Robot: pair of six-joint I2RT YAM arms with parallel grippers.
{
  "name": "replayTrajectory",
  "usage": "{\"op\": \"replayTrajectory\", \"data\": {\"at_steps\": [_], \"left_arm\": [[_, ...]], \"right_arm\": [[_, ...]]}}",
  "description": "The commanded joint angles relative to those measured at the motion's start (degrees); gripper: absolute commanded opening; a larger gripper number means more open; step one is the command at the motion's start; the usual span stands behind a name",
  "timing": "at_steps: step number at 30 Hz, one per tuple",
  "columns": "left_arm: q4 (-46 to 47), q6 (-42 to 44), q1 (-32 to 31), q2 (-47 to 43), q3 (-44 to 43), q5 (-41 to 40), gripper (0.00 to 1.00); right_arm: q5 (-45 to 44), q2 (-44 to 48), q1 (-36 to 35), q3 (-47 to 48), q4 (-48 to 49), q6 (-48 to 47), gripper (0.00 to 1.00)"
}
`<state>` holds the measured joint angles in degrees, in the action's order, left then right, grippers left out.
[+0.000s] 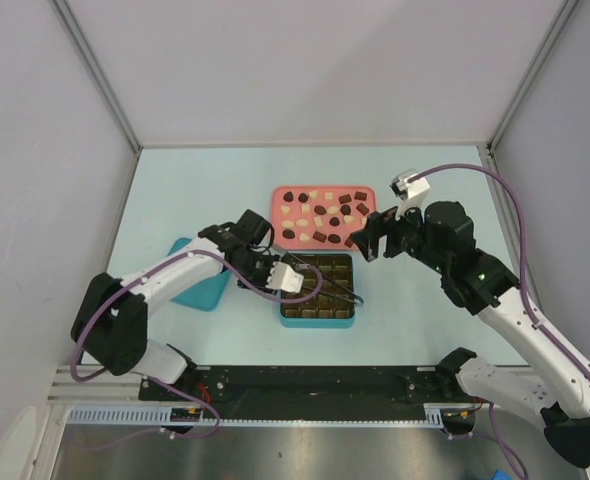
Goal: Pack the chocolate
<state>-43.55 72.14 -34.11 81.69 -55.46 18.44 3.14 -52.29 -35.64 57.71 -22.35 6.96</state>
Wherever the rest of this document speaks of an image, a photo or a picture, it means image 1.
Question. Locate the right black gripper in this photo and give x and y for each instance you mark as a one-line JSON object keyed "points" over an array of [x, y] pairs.
{"points": [[382, 224]]}

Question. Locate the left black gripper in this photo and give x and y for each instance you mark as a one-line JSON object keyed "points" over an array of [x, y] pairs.
{"points": [[261, 282]]}

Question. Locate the metal tongs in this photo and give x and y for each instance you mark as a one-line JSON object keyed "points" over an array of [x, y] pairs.
{"points": [[327, 282]]}

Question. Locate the pink tray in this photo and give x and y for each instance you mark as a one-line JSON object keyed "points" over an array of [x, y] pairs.
{"points": [[323, 223]]}

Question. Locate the teal chocolate box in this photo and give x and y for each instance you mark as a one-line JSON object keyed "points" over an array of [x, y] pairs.
{"points": [[324, 312]]}

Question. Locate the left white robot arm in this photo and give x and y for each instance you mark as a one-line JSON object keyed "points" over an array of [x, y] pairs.
{"points": [[111, 332]]}

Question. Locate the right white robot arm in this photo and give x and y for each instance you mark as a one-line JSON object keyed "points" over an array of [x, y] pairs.
{"points": [[441, 237]]}

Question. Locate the teal box lid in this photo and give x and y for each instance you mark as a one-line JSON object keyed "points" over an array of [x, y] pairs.
{"points": [[195, 263]]}

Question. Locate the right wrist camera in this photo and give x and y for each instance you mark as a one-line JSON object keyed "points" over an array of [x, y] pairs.
{"points": [[410, 193]]}

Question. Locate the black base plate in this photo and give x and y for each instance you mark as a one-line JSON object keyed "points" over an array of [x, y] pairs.
{"points": [[325, 392]]}

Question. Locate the white cable duct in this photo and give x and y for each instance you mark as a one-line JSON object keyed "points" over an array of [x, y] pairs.
{"points": [[158, 416]]}

